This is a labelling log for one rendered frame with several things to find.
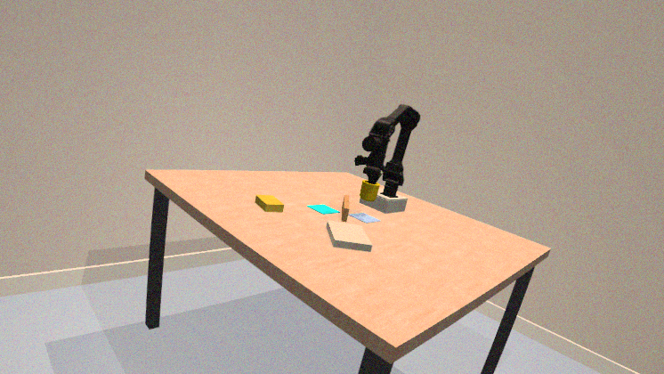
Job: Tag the yellow rectangular block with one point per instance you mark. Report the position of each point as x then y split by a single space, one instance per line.
268 203

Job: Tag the yellow cup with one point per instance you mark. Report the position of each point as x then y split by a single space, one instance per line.
369 191

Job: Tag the long wooden bar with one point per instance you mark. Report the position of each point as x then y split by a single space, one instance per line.
345 208

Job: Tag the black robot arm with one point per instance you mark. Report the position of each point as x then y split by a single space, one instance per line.
378 139

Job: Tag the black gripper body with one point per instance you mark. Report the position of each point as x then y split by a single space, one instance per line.
376 164

